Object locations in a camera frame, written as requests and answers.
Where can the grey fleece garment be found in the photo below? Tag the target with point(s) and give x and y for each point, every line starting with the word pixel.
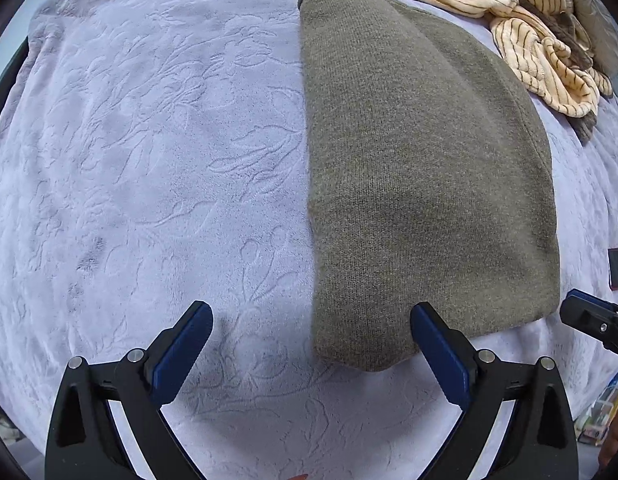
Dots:
pixel 594 25

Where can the colourful packet on floor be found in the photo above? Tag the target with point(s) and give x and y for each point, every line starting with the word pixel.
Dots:
pixel 596 412

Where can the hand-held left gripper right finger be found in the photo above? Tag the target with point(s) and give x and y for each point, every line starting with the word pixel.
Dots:
pixel 441 355

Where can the person's right forearm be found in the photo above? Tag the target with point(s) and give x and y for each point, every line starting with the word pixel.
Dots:
pixel 611 447

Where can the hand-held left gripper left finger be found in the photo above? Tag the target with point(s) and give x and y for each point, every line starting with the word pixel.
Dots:
pixel 184 355

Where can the black bed frame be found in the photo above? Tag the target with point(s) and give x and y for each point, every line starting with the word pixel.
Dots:
pixel 4 80

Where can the olive knit sweater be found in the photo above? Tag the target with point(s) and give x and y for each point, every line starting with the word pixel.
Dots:
pixel 414 160

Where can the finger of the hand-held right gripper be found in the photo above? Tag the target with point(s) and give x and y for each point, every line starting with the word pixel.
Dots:
pixel 594 317

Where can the cream striped fleece garment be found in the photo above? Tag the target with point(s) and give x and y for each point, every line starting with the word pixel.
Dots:
pixel 539 55

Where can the lavender embossed blanket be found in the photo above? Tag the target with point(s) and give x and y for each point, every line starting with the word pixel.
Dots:
pixel 139 185

